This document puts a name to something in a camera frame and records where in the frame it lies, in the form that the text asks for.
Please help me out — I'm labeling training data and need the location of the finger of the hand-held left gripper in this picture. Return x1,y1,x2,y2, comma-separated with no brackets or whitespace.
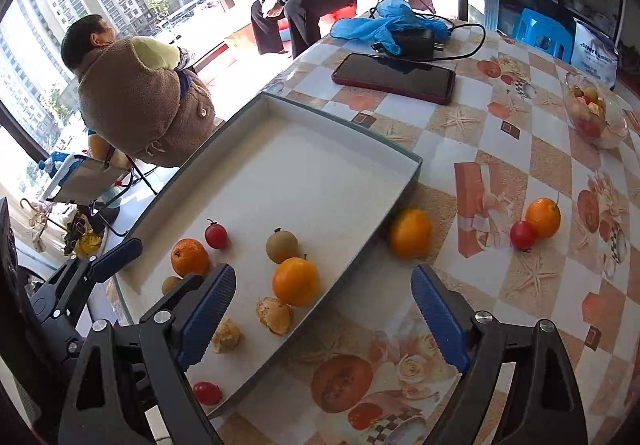
30,239,143,326

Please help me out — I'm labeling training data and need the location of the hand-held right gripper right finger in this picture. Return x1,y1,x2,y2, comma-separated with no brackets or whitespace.
411,264,576,445

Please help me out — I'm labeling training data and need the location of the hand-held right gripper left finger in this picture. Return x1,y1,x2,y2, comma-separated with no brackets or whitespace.
59,264,237,445

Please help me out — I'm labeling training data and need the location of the small mandarin orange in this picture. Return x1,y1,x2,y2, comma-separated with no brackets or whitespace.
170,238,210,277

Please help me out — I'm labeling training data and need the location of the red cherry tomato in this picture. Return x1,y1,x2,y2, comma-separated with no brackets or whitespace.
192,381,223,407
509,220,537,250
204,220,230,250

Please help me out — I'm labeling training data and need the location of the brown round longan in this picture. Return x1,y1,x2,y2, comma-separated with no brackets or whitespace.
265,228,300,264

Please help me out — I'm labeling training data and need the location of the grey shallow box tray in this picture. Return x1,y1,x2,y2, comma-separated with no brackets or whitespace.
114,92,423,421

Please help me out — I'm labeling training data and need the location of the dark red phone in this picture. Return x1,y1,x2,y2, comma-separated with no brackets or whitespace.
331,53,457,106

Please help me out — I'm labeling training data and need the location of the glass bowl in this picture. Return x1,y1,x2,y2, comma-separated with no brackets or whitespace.
564,71,629,149

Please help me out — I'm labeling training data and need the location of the black charger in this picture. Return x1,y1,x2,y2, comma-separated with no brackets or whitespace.
372,27,446,62

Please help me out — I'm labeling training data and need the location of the blue plastic bag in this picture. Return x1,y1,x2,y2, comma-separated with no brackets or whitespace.
331,0,448,46

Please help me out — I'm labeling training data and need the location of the white printed bag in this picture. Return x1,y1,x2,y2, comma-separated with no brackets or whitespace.
570,17,621,90

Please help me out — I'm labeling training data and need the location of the blue plastic stool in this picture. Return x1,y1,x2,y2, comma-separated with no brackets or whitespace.
511,7,576,63

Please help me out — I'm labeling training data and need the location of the red chair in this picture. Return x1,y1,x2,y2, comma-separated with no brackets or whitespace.
280,0,361,33

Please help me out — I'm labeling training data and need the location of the black power adapter with cable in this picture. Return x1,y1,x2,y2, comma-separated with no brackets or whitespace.
370,0,487,63

